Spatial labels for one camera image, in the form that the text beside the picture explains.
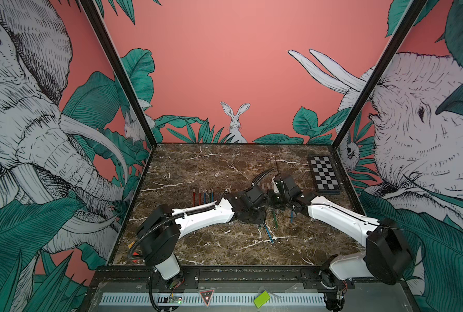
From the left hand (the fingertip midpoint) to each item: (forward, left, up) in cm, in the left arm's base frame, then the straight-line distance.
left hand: (267, 218), depth 79 cm
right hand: (+10, +2, +1) cm, 10 cm away
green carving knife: (+3, -6, -12) cm, 13 cm away
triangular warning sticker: (-25, +25, -9) cm, 36 cm away
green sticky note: (-27, +5, -9) cm, 29 cm away
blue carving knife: (+18, +28, -11) cm, 35 cm away
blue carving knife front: (-3, -2, -10) cm, 11 cm away
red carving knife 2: (+17, +31, -11) cm, 37 cm away
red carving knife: (+17, +34, -11) cm, 39 cm away
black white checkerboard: (+26, -37, -8) cm, 46 cm away
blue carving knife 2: (+18, +24, -11) cm, 32 cm away
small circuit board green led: (-26, +37, -10) cm, 46 cm away
